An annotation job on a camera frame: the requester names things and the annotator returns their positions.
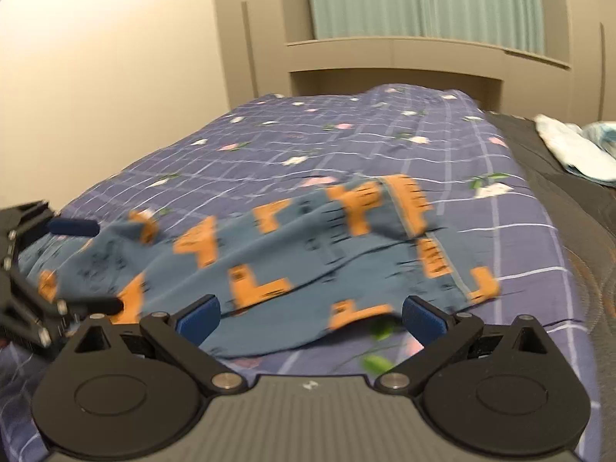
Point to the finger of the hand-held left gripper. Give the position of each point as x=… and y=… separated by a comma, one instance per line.
x=98, y=304
x=72, y=226

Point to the dark grey quilted mattress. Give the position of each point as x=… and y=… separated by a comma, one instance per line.
x=568, y=192

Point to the purple checked floral bed sheet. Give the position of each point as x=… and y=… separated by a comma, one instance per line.
x=298, y=144

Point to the pale green curtain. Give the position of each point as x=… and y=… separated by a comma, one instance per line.
x=423, y=0

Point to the blue pants with orange print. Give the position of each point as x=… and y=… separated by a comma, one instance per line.
x=288, y=269

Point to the light blue printed blanket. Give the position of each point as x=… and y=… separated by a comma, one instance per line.
x=577, y=147

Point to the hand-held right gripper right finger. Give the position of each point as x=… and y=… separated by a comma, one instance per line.
x=424, y=320

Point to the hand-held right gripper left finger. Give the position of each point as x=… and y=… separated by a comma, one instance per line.
x=199, y=318

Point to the beige built-in cabinet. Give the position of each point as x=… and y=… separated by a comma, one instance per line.
x=269, y=57

